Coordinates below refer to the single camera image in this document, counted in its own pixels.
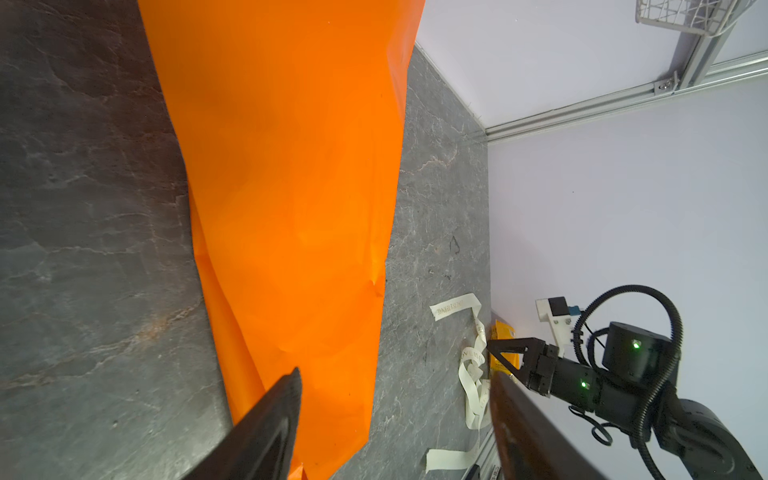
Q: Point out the white ribbon strip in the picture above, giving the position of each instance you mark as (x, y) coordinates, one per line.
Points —
(475, 386)

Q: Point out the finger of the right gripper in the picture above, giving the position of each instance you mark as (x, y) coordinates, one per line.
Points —
(530, 349)

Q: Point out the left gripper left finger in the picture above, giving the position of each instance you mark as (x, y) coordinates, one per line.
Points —
(261, 445)

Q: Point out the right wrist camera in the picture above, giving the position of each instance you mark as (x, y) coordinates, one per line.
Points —
(561, 318)

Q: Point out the orange wrapping paper sheet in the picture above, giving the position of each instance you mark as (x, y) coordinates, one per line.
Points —
(290, 118)

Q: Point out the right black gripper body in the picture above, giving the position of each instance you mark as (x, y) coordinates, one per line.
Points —
(612, 388)

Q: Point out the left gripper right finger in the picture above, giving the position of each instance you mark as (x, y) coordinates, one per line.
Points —
(529, 445)

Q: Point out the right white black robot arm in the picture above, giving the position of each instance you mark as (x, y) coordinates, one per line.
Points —
(685, 428)

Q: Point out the long white wire rack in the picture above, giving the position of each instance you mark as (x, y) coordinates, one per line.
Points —
(710, 18)

